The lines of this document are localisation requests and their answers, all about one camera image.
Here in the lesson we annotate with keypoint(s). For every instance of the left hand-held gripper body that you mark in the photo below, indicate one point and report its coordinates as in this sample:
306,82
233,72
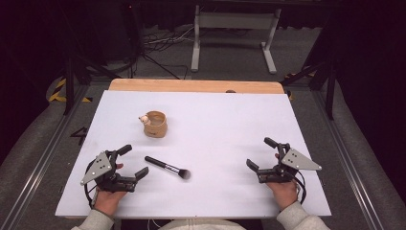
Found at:
97,167

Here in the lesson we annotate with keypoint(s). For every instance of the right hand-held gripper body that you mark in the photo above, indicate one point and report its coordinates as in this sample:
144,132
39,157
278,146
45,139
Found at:
298,161

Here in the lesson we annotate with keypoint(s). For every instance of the black makeup brush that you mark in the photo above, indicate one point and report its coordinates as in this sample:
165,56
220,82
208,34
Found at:
167,166

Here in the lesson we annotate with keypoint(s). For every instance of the beige cup with small figure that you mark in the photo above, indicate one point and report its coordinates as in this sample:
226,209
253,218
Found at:
156,126

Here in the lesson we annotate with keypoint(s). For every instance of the person's right hand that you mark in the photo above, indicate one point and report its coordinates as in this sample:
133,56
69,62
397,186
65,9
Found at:
284,193

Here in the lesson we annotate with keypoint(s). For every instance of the person's left hand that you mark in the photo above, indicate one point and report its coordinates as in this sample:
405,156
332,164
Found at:
108,202

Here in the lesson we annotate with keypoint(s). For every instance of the white table mat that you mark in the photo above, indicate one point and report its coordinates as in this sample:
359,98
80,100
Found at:
207,127

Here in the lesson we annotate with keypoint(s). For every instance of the person's torso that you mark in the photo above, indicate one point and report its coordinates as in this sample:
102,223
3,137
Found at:
201,225

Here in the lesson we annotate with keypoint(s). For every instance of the yellow black floor tape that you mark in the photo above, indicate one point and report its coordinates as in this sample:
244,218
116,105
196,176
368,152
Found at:
57,94

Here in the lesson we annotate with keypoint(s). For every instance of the grey metal stand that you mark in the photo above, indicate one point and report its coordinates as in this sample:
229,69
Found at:
234,20

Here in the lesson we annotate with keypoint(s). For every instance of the aluminium floor rail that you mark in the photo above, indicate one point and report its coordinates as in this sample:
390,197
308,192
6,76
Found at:
41,159
348,159

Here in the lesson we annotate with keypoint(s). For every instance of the black metal frame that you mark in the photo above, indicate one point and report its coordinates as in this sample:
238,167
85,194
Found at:
330,83
68,80

